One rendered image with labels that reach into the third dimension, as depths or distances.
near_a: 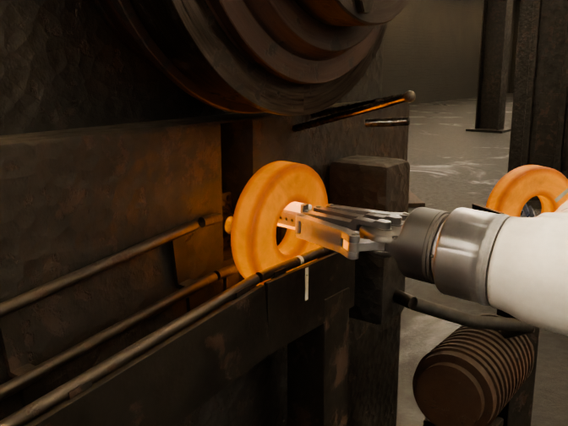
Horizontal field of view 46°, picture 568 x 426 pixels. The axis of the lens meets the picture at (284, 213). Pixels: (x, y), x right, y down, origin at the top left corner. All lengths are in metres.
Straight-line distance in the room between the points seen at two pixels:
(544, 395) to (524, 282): 1.51
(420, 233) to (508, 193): 0.41
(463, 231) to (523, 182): 0.44
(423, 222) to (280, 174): 0.17
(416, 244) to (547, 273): 0.13
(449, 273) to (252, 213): 0.22
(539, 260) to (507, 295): 0.04
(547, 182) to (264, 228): 0.52
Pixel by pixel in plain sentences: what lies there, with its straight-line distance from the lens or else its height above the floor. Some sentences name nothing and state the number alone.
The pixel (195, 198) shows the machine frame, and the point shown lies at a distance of 0.76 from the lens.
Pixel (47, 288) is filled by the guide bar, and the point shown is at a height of 0.74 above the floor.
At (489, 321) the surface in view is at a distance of 1.04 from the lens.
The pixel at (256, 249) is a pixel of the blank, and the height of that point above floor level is 0.74.
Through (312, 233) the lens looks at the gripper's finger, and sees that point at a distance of 0.71.
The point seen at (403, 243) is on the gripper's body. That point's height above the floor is 0.76.
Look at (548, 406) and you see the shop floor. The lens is 2.06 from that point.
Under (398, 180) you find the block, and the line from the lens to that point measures 0.95.
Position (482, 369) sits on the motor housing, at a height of 0.52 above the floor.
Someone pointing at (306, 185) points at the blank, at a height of 0.80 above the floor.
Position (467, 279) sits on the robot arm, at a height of 0.74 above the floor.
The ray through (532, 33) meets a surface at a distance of 4.91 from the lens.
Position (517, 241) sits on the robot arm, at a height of 0.78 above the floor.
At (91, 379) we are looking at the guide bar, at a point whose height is 0.68.
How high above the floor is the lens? 0.94
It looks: 13 degrees down
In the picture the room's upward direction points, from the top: straight up
